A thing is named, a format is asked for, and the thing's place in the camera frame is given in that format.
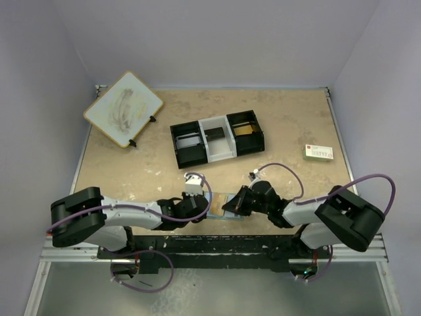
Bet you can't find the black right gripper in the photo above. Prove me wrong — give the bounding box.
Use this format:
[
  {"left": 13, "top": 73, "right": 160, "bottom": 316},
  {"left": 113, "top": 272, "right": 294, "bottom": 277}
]
[{"left": 222, "top": 185, "right": 270, "bottom": 217}]

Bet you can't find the green leather card holder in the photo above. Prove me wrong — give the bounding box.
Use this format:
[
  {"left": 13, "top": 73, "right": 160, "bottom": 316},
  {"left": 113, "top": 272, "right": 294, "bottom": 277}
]
[{"left": 204, "top": 192, "right": 244, "bottom": 221}]

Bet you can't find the gold card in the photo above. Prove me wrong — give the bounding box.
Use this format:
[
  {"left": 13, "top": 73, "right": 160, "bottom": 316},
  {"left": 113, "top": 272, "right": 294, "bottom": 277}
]
[
  {"left": 234, "top": 125, "right": 254, "bottom": 136},
  {"left": 210, "top": 193, "right": 228, "bottom": 217}
]

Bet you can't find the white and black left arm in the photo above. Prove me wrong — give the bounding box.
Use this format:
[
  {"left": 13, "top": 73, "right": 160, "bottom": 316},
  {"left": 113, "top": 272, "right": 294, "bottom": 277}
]
[{"left": 47, "top": 187, "right": 209, "bottom": 258}]

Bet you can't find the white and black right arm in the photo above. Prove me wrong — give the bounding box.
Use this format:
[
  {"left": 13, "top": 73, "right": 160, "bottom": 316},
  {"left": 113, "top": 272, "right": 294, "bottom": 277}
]
[{"left": 222, "top": 180, "right": 385, "bottom": 257}]

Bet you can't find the silver VIP card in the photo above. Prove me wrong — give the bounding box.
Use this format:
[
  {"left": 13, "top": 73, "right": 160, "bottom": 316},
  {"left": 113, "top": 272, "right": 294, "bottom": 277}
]
[{"left": 176, "top": 136, "right": 201, "bottom": 149}]

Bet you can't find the black card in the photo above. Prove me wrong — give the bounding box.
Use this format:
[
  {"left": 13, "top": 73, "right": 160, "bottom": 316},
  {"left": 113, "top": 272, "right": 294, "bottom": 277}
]
[{"left": 204, "top": 127, "right": 225, "bottom": 142}]

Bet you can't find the white card box red logo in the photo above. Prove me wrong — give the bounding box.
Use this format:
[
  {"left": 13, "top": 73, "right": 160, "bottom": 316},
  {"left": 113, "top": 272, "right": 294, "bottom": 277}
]
[{"left": 303, "top": 144, "right": 334, "bottom": 162}]

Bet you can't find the black bin left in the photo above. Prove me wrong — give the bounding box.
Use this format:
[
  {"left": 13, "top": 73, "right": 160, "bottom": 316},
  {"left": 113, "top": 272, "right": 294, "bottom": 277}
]
[{"left": 170, "top": 120, "right": 208, "bottom": 169}]

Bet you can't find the black bin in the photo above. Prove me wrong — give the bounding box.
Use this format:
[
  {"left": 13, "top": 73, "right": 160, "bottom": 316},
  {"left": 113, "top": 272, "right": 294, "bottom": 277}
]
[
  {"left": 170, "top": 120, "right": 208, "bottom": 169},
  {"left": 226, "top": 110, "right": 265, "bottom": 157}
]

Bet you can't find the white middle bin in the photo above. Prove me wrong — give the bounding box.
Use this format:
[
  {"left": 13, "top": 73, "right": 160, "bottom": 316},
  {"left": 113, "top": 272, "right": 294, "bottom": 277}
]
[{"left": 198, "top": 115, "right": 237, "bottom": 163}]

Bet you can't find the black bin right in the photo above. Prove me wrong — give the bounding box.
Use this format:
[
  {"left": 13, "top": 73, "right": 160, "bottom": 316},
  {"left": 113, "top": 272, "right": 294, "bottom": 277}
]
[{"left": 226, "top": 110, "right": 265, "bottom": 157}]

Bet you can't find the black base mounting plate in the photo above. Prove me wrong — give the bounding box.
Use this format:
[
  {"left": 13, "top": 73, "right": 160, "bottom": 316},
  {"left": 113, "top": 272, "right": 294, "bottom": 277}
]
[{"left": 97, "top": 235, "right": 329, "bottom": 274}]

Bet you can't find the yellow rimmed whiteboard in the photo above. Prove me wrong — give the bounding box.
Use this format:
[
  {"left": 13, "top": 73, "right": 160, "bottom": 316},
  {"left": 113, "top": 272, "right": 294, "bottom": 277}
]
[{"left": 84, "top": 71, "right": 164, "bottom": 148}]

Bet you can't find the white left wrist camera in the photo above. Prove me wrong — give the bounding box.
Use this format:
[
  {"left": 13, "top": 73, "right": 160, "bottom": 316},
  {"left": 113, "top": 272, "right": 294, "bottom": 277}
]
[{"left": 184, "top": 172, "right": 204, "bottom": 196}]

